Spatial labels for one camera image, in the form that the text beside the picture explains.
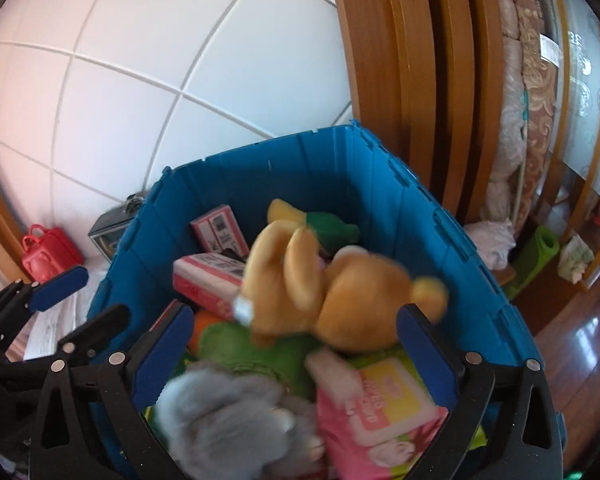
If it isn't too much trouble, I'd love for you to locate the pink barcode box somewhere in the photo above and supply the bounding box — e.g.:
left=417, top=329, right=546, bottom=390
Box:
left=189, top=204, right=251, bottom=256

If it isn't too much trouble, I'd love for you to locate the red bear-shaped case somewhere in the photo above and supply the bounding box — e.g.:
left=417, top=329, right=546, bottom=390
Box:
left=21, top=223, right=84, bottom=283

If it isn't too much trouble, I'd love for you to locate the grey elephant plush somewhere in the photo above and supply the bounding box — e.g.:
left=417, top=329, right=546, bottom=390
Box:
left=155, top=360, right=326, bottom=480

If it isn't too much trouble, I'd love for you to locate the blue plastic storage crate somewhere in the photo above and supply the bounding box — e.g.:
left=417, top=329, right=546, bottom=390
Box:
left=87, top=120, right=566, bottom=480

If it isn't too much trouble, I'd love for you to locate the pink green wet wipes pack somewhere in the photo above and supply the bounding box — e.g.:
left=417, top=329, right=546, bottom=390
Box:
left=315, top=347, right=486, bottom=480

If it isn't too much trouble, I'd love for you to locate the green round plush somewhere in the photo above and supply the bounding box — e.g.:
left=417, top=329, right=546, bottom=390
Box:
left=197, top=322, right=321, bottom=403

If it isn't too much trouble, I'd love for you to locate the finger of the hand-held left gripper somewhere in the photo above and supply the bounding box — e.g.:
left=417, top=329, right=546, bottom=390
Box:
left=0, top=304, right=132, bottom=376
left=0, top=266, right=90, bottom=346

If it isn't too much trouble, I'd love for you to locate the brown teddy bear plush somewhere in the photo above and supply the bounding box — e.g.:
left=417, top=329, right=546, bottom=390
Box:
left=235, top=219, right=450, bottom=353

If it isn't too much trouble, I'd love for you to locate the wooden door frame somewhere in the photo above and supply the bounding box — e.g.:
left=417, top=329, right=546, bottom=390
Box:
left=325, top=0, right=506, bottom=226

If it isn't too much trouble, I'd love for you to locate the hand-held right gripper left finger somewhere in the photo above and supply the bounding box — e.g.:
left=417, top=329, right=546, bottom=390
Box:
left=30, top=302, right=196, bottom=480

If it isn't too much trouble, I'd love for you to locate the wooden slat glass partition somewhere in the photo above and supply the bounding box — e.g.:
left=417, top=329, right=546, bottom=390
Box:
left=510, top=0, right=600, bottom=291

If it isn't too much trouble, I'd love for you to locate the long pink box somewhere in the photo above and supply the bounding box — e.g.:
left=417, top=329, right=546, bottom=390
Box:
left=172, top=252, right=246, bottom=321

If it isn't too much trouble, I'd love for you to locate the dark green gift bag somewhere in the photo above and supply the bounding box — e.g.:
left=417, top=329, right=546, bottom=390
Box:
left=89, top=195, right=146, bottom=263

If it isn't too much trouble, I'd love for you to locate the white printed plastic bag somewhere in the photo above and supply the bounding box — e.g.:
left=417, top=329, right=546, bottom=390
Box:
left=559, top=234, right=595, bottom=285

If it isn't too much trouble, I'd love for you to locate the patterned rolled carpet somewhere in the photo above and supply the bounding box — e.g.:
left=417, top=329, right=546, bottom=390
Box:
left=502, top=0, right=563, bottom=221

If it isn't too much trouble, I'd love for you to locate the green rolled mat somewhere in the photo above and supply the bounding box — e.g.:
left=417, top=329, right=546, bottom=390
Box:
left=507, top=225, right=561, bottom=301

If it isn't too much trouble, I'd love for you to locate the pink rolled quilt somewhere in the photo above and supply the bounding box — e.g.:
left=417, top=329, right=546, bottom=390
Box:
left=482, top=0, right=526, bottom=221

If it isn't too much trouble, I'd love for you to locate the yellow orange plush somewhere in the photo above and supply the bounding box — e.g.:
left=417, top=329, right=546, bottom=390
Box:
left=266, top=199, right=361, bottom=256

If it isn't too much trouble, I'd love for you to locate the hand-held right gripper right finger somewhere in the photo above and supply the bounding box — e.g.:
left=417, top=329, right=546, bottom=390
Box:
left=396, top=302, right=563, bottom=480

